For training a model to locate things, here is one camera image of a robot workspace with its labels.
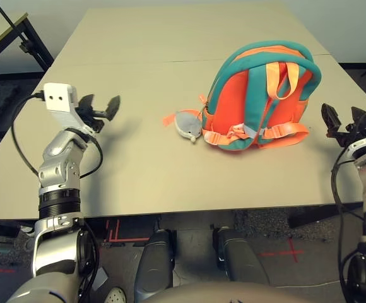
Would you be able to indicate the grey robot left leg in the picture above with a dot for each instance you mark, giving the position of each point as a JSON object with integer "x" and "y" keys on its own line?
{"x": 154, "y": 265}

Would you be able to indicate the small grey floor box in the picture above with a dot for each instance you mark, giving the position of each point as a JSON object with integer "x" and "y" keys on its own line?
{"x": 100, "y": 278}

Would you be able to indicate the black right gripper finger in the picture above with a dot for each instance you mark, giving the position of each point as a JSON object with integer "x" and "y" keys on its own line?
{"x": 332, "y": 120}
{"x": 361, "y": 117}

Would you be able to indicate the grey robot right leg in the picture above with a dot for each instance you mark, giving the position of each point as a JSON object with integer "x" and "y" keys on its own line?
{"x": 239, "y": 262}

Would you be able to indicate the black frame side table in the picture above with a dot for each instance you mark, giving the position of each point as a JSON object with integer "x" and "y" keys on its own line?
{"x": 31, "y": 47}

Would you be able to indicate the orange teal backpack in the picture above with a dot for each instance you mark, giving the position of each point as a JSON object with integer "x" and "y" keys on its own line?
{"x": 233, "y": 104}

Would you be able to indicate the grey robot leg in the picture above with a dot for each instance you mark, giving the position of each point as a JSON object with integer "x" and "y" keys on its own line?
{"x": 154, "y": 265}
{"x": 239, "y": 262}

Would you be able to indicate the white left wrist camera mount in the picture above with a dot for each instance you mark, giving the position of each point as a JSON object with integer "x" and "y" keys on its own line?
{"x": 56, "y": 98}

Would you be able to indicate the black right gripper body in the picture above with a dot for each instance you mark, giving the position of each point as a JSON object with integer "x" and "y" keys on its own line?
{"x": 351, "y": 134}

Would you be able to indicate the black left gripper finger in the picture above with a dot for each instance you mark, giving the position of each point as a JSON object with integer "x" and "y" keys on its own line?
{"x": 113, "y": 109}
{"x": 86, "y": 104}

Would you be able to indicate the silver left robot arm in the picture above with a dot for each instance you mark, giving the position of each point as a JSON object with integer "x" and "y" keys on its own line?
{"x": 60, "y": 164}

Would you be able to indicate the grey metal cylinder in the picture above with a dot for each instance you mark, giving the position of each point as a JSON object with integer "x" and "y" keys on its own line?
{"x": 0, "y": 247}

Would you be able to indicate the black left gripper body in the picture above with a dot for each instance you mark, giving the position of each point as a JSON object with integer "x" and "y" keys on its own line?
{"x": 94, "y": 121}

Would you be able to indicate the white perforated shoe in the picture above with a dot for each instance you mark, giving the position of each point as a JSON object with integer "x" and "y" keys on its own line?
{"x": 115, "y": 296}

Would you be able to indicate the grey robot torso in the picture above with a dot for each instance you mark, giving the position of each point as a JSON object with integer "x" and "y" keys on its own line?
{"x": 221, "y": 293}

